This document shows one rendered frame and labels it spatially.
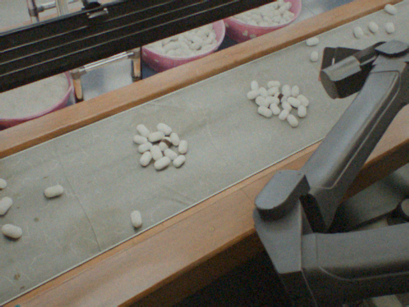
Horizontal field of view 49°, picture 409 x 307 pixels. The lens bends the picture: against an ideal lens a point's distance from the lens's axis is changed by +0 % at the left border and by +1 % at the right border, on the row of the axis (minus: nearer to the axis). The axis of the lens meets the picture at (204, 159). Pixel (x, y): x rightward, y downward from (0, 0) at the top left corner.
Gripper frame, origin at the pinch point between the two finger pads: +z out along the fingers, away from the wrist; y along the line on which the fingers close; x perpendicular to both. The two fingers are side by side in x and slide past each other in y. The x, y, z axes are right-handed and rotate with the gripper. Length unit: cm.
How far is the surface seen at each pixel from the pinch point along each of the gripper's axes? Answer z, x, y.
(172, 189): -2.6, -29.9, -33.3
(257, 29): 32.0, 14.0, -17.0
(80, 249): -13, -42, -49
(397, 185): 95, -28, 60
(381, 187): 94, -30, 52
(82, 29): -27, -4, -50
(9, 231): -14, -40, -62
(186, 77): 15.5, -4.1, -34.5
